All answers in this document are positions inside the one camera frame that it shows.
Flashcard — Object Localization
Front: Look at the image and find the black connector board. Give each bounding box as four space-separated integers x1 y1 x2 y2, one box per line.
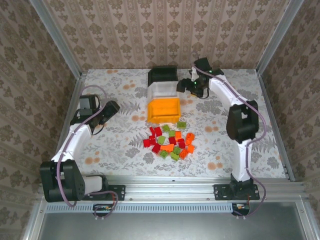
92 203 116 218
231 202 251 217

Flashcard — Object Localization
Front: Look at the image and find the white plastic bin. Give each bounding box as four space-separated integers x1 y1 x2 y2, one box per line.
147 81 179 102

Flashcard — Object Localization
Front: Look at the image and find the aluminium mounting beam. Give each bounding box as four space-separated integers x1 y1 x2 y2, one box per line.
37 174 310 202

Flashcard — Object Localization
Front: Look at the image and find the orange plastic bin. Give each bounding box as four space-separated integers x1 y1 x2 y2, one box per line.
146 97 182 125

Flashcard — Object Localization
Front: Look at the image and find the black plastic bin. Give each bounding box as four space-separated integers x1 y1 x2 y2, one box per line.
147 65 179 87

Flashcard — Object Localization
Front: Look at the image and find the aluminium frame post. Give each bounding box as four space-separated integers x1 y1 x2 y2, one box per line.
29 0 84 79
256 0 305 76

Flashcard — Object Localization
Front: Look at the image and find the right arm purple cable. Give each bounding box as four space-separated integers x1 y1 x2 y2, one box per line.
191 63 267 218

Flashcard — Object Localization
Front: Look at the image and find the black camera cable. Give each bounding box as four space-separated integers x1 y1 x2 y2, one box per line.
91 119 106 136
199 86 211 100

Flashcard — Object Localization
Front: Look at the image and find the grey metal panel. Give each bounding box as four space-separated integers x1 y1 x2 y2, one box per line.
37 202 315 240

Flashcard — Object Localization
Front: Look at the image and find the left black camera cable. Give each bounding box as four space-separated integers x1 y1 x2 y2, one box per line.
91 119 106 136

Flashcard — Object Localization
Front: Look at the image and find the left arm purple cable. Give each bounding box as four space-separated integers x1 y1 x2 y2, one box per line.
56 84 120 221

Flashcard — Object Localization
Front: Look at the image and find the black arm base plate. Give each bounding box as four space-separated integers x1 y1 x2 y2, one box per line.
81 184 126 202
213 183 261 202

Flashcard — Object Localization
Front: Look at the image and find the aluminium frame rail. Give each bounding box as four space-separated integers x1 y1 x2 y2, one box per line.
46 71 88 185
296 199 320 240
21 199 47 240
256 72 296 183

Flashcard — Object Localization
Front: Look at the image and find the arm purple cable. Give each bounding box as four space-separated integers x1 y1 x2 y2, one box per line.
191 63 267 218
56 84 120 221

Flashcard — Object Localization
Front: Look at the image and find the white slotted cable duct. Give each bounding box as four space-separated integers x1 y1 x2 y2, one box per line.
45 202 235 214

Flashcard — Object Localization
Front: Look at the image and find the right black camera cable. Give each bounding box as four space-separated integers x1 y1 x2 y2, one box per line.
199 86 211 100

